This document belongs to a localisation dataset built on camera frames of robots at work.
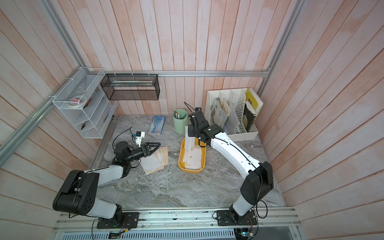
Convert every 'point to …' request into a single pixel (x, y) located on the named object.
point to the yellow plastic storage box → (181, 164)
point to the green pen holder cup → (180, 117)
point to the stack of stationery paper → (192, 158)
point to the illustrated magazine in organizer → (220, 111)
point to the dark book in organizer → (249, 116)
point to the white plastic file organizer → (236, 98)
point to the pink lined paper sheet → (165, 155)
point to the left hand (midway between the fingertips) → (160, 147)
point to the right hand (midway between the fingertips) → (192, 127)
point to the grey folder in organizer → (231, 126)
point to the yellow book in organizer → (255, 99)
